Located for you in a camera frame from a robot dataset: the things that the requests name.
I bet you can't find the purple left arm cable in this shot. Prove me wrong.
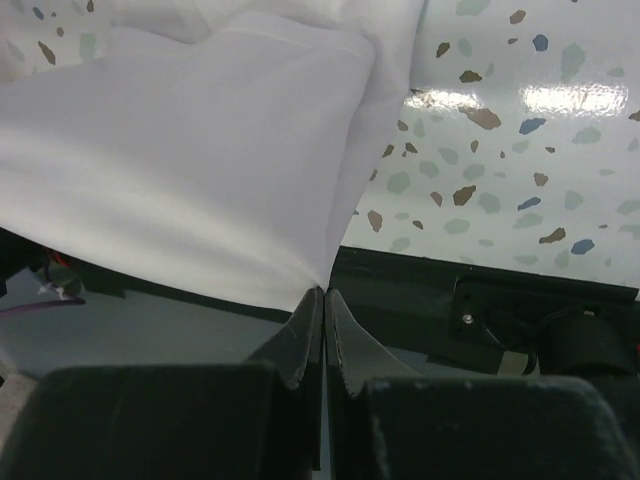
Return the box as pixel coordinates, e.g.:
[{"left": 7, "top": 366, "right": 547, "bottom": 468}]
[{"left": 0, "top": 297, "right": 86, "bottom": 319}]

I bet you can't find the white t shirt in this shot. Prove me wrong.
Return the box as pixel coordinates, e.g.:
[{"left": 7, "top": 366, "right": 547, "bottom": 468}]
[{"left": 1, "top": 1, "right": 424, "bottom": 311}]

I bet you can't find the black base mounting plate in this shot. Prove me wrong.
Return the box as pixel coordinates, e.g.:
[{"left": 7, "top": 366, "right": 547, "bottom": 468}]
[{"left": 1, "top": 232, "right": 639, "bottom": 377}]

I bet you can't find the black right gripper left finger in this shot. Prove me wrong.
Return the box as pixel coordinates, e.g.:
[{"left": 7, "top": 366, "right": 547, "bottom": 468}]
[{"left": 1, "top": 289, "right": 324, "bottom": 479}]

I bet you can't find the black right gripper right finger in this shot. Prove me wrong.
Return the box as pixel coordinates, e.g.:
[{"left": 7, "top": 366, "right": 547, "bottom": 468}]
[{"left": 324, "top": 290, "right": 635, "bottom": 479}]

